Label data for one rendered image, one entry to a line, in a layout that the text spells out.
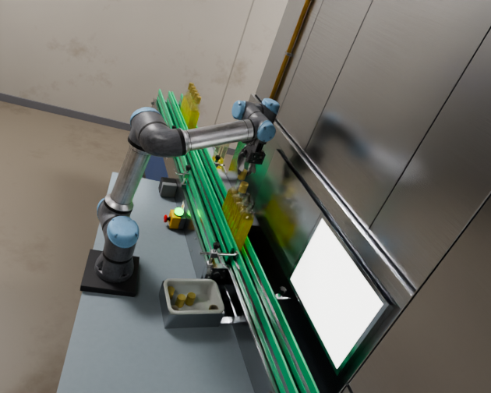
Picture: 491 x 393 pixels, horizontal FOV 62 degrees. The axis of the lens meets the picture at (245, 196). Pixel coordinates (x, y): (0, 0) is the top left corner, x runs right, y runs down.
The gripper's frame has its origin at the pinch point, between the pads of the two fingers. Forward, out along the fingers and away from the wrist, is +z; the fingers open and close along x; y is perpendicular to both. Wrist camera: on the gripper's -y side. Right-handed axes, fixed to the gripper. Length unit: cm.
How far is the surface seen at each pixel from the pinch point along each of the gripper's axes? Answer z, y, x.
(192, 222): 31.5, -0.7, -15.7
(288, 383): 24, 88, -3
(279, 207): 3.4, 20.1, 12.1
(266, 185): 3.5, 3.1, 11.9
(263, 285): 26, 44, 4
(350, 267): -9, 70, 13
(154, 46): 23, -270, -5
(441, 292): -49, 118, -21
